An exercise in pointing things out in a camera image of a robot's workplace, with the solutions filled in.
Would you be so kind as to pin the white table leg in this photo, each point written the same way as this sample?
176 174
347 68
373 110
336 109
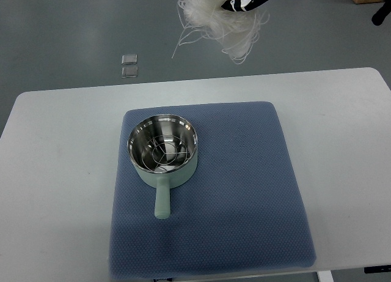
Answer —
325 276

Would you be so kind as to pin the white vermicelli bundle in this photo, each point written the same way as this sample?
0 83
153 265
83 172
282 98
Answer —
236 32

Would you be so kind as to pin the wire steaming rack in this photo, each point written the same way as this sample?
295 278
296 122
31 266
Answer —
164 153

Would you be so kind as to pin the upper metal floor plate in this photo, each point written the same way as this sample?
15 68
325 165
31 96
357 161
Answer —
129 59

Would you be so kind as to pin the mint green steel pot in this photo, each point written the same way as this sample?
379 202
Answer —
164 124

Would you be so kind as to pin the blue textured mat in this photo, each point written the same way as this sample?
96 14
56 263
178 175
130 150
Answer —
241 210

